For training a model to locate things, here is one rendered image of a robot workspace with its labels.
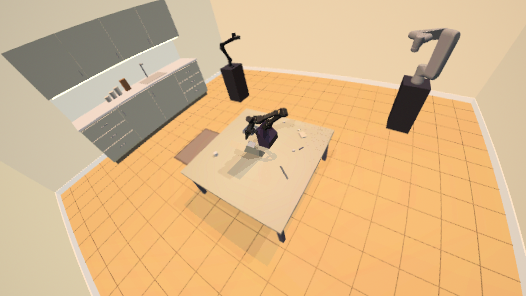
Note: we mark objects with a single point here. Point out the tan service panel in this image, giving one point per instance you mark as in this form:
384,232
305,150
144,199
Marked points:
246,148

